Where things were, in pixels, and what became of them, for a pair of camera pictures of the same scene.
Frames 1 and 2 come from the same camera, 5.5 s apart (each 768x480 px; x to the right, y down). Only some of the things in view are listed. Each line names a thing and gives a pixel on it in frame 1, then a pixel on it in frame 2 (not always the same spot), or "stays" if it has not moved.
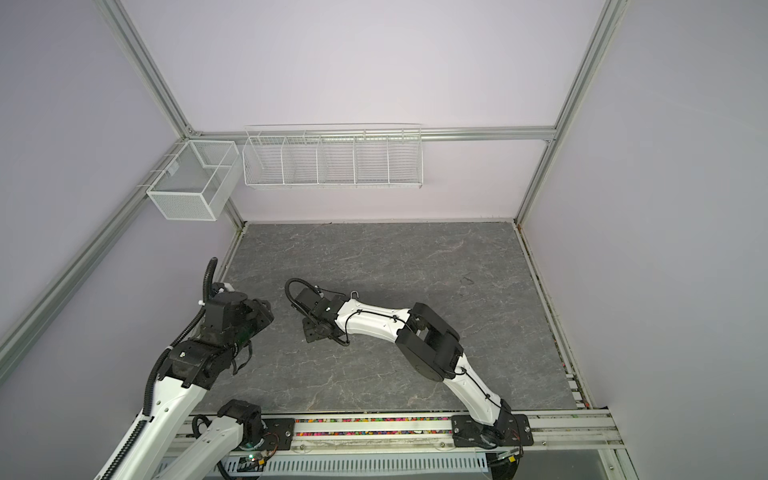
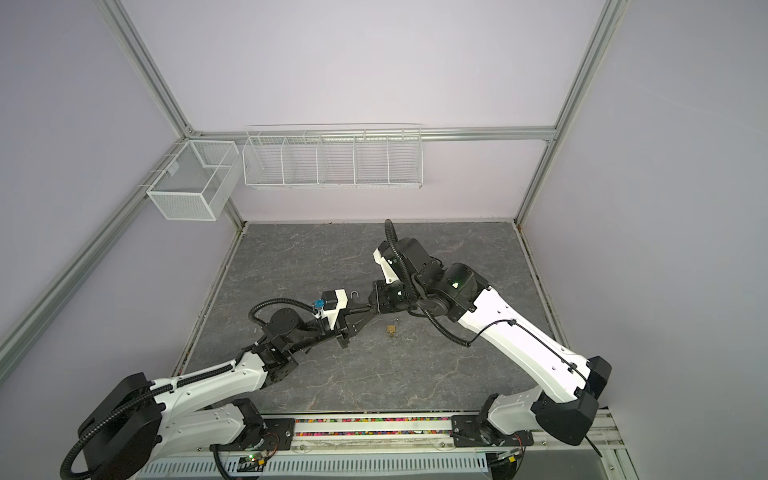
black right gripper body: (313, 330) -> (393, 298)
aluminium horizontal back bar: (369, 131) stays
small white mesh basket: (193, 184) stays
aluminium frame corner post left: (121, 19) stays
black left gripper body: (257, 317) -> (317, 331)
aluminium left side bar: (22, 333) stays
